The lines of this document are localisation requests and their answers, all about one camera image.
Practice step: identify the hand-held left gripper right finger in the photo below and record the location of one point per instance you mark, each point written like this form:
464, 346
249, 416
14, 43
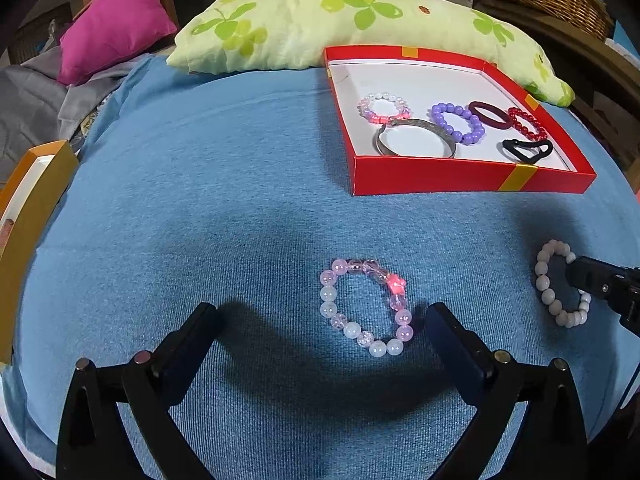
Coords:
452, 347

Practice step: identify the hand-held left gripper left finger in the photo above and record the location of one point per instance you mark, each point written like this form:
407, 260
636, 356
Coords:
192, 340

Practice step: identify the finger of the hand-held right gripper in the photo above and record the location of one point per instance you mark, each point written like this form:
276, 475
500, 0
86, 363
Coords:
600, 282

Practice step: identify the green bangle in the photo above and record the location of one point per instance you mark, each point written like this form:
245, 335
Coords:
385, 149

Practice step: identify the red shallow cardboard box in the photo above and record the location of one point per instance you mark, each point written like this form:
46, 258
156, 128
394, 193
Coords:
440, 85

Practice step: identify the blue table cloth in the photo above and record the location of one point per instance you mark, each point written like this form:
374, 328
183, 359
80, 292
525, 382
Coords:
225, 185

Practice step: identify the orange cardboard box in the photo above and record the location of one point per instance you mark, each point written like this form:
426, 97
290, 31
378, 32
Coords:
25, 210

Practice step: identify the wooden bench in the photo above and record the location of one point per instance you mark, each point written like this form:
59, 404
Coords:
590, 65

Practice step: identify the grey blanket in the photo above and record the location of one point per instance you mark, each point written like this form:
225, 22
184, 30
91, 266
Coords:
35, 100

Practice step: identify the magenta pillow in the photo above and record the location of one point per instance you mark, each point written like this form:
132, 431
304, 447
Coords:
115, 25

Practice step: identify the green clover print pillow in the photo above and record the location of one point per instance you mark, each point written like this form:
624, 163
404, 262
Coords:
300, 25

